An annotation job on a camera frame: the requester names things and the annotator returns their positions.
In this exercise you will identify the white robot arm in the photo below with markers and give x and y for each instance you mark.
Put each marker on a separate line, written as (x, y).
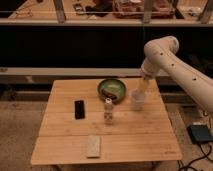
(161, 54)

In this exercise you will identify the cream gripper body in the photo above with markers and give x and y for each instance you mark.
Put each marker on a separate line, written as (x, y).
(143, 85)

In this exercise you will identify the translucent plastic cup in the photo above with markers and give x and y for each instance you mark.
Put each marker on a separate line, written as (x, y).
(137, 99)

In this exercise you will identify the clear plastic bottle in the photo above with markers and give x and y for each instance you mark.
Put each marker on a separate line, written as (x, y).
(108, 111)

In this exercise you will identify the background workbench shelf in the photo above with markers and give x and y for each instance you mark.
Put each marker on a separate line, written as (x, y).
(107, 12)

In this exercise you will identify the black smartphone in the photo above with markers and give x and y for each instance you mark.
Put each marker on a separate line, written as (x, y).
(79, 109)

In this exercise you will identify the green ceramic bowl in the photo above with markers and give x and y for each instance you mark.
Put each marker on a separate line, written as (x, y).
(112, 88)

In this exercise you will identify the dark box on floor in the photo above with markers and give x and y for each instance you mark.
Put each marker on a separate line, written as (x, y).
(199, 134)

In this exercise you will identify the beige rectangular block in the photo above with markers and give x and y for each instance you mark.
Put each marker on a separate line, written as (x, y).
(93, 146)

